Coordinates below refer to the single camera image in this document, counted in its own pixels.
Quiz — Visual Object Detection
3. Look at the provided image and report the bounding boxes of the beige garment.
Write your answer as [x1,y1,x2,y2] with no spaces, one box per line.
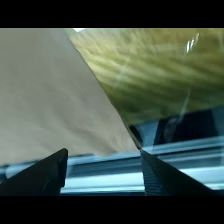
[0,28,140,167]

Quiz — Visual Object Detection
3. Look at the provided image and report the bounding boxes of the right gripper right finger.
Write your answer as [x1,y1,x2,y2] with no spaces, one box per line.
[140,149,218,197]

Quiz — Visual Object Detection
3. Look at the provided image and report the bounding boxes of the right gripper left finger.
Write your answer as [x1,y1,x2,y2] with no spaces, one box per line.
[0,148,69,197]

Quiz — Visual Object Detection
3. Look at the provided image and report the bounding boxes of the silver frame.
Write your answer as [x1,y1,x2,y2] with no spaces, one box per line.
[0,134,224,196]

